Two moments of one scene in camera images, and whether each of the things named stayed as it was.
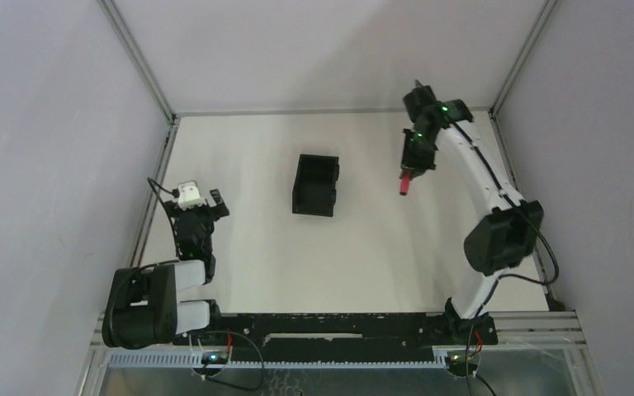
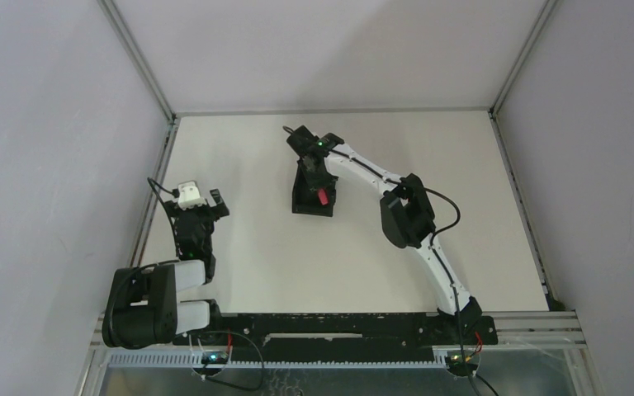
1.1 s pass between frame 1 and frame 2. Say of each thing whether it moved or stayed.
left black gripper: stayed
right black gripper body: moved
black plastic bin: stayed
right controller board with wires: stayed
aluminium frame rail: stayed
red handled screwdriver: moved
